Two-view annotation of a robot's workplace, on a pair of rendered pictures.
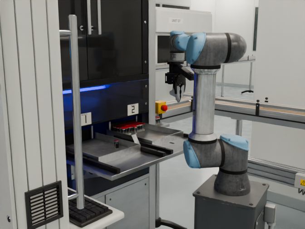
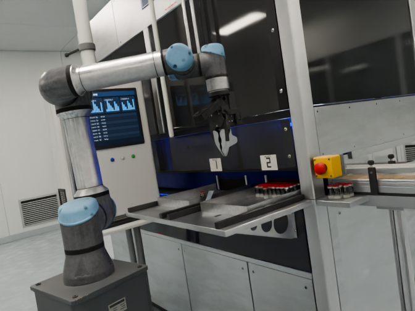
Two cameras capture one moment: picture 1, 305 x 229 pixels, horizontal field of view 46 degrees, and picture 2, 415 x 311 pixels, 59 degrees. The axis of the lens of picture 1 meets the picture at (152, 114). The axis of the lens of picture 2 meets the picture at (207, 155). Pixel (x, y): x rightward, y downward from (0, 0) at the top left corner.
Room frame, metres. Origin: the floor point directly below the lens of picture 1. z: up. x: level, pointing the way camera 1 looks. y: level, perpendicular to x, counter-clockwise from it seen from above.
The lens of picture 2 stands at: (2.06, -1.33, 1.16)
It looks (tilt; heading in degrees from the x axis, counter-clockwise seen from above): 3 degrees down; 102
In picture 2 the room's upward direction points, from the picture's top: 9 degrees counter-clockwise
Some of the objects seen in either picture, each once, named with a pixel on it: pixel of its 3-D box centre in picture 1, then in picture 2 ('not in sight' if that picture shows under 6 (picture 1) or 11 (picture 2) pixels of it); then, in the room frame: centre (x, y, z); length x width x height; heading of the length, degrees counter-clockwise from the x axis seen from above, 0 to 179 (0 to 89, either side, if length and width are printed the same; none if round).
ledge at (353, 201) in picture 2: (154, 125); (344, 199); (2.25, -0.02, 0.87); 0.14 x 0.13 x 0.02; 48
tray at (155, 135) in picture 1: (144, 133); (256, 198); (1.94, 0.04, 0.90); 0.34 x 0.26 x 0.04; 49
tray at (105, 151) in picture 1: (96, 146); (204, 194); (1.69, 0.27, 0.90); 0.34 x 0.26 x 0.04; 48
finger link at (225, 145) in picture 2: (177, 92); (230, 141); (1.90, -0.13, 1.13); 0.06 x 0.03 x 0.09; 48
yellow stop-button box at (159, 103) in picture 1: (158, 107); (328, 166); (2.21, -0.04, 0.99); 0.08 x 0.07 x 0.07; 48
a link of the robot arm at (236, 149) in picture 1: (232, 151); (81, 221); (1.44, -0.33, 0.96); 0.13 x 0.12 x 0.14; 100
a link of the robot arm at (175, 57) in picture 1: (176, 57); (217, 86); (1.88, -0.12, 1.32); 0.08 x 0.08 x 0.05
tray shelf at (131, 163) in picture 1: (131, 146); (215, 207); (1.77, 0.10, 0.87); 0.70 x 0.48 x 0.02; 138
